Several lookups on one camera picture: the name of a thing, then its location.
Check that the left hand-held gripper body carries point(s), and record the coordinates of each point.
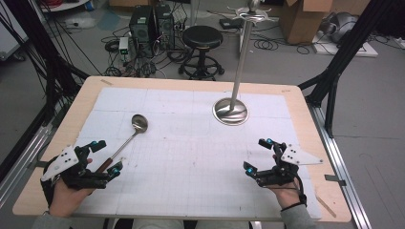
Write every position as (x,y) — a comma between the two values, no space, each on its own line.
(68,159)

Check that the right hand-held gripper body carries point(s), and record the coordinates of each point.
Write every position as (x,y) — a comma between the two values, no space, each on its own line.
(301,156)

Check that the metal utensil stand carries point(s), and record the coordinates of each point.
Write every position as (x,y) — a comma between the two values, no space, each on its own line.
(230,111)

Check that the person's left hand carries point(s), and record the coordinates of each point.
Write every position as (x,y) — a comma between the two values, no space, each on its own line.
(67,200)

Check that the person's right hand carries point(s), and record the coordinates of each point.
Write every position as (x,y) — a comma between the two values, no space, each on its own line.
(288,195)

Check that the black tape piece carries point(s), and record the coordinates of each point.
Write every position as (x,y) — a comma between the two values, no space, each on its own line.
(39,164)
(335,179)

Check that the white grid mat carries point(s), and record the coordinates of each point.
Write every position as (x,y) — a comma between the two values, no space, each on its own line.
(191,159)

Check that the small white electronic box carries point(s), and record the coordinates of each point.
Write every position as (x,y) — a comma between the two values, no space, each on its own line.
(123,44)

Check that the white flat board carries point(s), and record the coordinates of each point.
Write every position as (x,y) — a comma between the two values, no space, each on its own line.
(366,51)

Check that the black round stool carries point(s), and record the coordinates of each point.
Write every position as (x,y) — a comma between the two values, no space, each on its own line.
(202,36)

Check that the black flat box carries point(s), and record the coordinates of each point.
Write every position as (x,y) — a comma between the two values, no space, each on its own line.
(230,23)

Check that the large cardboard box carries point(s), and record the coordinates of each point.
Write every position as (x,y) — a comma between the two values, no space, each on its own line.
(302,22)

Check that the black computer tower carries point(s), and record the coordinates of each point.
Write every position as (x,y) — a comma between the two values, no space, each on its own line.
(165,25)
(141,25)

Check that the grey rounded device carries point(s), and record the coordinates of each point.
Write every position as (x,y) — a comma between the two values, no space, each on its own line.
(342,27)

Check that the white cabinet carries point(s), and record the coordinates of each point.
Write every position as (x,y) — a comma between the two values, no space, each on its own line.
(11,35)

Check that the aluminium rail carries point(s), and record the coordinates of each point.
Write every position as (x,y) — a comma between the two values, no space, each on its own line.
(344,171)
(22,162)

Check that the black metal frame post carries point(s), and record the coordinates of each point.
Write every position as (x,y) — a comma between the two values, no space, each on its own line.
(344,51)

